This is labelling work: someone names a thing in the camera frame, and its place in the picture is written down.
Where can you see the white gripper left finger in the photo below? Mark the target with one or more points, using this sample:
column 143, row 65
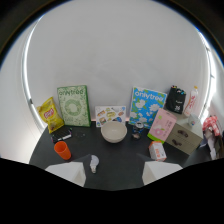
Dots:
column 68, row 171

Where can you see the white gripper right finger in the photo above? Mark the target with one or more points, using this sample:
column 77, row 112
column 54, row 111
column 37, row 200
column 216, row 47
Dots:
column 156, row 170

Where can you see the orange plastic cup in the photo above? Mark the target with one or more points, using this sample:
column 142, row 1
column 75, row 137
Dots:
column 63, row 150

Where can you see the white cup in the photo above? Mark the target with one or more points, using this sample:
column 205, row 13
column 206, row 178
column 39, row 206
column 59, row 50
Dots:
column 193, row 120

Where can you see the small orange white carton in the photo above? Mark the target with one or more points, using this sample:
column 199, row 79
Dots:
column 157, row 151

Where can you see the white light bulb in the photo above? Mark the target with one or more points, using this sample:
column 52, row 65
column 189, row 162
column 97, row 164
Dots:
column 94, row 163

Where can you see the black keypad device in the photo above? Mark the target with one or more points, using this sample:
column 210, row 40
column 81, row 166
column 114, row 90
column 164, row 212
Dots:
column 61, row 134

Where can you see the small dark jar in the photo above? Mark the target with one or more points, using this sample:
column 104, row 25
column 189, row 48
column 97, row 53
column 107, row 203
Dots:
column 137, row 130

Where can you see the pink flower box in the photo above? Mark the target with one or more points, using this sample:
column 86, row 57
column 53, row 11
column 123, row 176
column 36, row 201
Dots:
column 162, row 126

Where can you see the beige drawer box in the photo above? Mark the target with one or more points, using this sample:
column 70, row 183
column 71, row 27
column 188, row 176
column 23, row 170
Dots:
column 184, row 135

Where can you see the beige ceramic bowl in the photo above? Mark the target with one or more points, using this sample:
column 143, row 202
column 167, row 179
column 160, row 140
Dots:
column 114, row 132

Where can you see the yellow chips bag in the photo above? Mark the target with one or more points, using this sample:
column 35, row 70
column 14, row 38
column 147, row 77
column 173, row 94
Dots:
column 50, row 115

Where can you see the blue onlytree flower box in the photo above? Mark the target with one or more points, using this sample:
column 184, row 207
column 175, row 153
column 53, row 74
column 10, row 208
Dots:
column 146, row 107

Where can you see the green onlytree box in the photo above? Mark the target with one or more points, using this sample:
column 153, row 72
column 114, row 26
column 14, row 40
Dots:
column 74, row 106

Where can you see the white sticker card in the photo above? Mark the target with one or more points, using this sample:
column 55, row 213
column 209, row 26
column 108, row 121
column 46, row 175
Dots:
column 110, row 115

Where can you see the red white packet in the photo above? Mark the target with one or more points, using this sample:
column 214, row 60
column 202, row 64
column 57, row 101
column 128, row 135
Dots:
column 211, row 123

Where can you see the black pen holder bag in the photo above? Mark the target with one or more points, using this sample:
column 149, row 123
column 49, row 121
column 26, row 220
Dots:
column 176, row 99

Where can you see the white orange bottle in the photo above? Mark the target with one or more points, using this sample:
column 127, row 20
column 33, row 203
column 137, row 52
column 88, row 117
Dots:
column 191, row 101

